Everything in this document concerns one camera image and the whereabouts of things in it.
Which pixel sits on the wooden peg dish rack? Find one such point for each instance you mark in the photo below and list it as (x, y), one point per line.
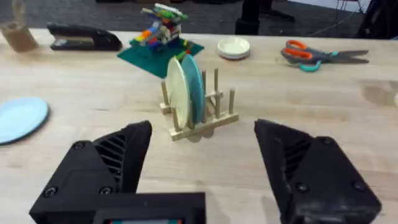
(214, 115)

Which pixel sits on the black stapler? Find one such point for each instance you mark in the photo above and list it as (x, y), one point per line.
(82, 37)

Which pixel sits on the light blue plate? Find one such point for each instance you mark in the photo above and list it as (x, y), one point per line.
(20, 119)

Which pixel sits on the stack of small white dishes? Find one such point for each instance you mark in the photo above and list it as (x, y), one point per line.
(234, 48)

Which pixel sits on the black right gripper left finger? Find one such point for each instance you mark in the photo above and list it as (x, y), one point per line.
(93, 168)

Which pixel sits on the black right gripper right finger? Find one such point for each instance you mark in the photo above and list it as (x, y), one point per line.
(314, 177)

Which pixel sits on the cream plate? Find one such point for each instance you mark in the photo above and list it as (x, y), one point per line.
(178, 91)

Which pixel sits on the green board with toy blocks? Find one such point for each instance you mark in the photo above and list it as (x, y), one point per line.
(161, 40)

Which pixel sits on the teal plate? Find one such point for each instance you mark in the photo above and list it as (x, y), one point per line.
(194, 87)

